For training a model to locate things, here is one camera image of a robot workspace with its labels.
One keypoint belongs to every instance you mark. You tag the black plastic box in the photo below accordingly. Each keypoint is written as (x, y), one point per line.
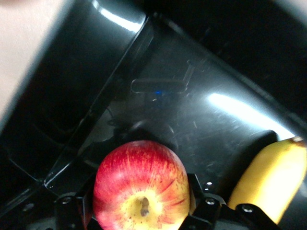
(192, 72)

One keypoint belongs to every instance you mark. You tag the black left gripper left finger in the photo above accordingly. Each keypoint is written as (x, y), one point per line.
(74, 210)

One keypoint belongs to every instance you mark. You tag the red yellow apple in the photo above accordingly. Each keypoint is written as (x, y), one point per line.
(139, 172)

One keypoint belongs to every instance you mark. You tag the yellow banana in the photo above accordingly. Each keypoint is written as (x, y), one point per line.
(271, 172)

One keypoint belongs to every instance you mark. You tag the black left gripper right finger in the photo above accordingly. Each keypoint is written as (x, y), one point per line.
(216, 215)

